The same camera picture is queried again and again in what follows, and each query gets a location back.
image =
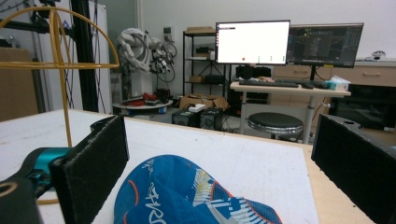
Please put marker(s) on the black computer mouse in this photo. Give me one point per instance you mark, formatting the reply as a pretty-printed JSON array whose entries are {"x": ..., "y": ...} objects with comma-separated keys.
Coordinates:
[{"x": 307, "y": 86}]

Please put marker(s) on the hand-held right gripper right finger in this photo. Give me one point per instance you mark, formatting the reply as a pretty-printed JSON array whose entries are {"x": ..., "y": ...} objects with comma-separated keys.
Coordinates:
[{"x": 358, "y": 165}]

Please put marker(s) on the black round stool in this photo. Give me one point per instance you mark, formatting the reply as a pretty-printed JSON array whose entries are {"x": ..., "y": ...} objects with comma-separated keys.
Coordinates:
[{"x": 275, "y": 123}]

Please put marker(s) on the flat cardboard box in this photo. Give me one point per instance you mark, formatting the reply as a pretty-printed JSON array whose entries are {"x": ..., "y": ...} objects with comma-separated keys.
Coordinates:
[{"x": 200, "y": 30}]

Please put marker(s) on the black keyboard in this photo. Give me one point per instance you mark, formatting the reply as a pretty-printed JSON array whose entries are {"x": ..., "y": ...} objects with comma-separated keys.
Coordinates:
[{"x": 267, "y": 83}]

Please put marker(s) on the round white platform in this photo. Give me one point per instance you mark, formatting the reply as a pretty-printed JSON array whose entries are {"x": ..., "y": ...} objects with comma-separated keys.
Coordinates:
[{"x": 143, "y": 106}]

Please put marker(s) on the monitor with white screen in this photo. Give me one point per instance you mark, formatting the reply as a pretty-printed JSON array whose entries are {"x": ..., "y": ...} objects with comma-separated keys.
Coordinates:
[{"x": 252, "y": 43}]

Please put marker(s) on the black vertical post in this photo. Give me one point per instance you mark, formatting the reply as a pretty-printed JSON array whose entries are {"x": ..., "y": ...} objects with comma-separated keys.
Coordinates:
[{"x": 84, "y": 56}]

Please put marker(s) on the black glass-front appliance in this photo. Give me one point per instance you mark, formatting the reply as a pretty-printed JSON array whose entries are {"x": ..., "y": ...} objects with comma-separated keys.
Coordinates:
[{"x": 364, "y": 105}]

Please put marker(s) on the robot with white cover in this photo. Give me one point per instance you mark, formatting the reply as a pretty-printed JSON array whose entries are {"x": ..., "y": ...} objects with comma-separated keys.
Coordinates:
[{"x": 137, "y": 53}]

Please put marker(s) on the teal tissue box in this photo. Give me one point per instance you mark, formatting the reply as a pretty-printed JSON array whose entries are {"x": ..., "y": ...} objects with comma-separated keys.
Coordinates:
[{"x": 337, "y": 84}]

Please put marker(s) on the black computer case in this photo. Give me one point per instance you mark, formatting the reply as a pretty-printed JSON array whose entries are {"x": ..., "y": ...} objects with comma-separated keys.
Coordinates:
[{"x": 199, "y": 118}]

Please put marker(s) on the blue patterned cap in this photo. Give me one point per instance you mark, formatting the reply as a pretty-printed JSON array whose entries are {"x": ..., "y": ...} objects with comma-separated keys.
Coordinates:
[{"x": 186, "y": 196}]

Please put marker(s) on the monitor with dark screen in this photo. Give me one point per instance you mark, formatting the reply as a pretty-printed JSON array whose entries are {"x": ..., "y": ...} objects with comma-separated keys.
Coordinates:
[{"x": 323, "y": 45}]

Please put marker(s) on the brown cardboard panel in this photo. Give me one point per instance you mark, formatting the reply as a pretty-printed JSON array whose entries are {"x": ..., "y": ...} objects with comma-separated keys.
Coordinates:
[{"x": 15, "y": 84}]

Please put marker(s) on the open cardboard box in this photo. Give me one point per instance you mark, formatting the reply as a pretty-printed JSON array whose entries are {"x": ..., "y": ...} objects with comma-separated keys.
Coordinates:
[{"x": 202, "y": 101}]

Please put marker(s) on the wooden drawer cabinet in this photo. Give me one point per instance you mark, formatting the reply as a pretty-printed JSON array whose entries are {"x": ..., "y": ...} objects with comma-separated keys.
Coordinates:
[{"x": 367, "y": 74}]

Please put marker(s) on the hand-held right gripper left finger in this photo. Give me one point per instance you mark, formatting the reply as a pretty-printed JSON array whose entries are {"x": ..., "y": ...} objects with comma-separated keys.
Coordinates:
[{"x": 90, "y": 168}]

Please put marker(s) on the light wooden desk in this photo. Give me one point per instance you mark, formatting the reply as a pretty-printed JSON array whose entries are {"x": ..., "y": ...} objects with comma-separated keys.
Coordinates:
[{"x": 292, "y": 90}]

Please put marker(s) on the black metal shelf rack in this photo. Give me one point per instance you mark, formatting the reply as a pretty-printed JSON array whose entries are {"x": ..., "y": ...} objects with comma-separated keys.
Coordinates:
[{"x": 205, "y": 81}]

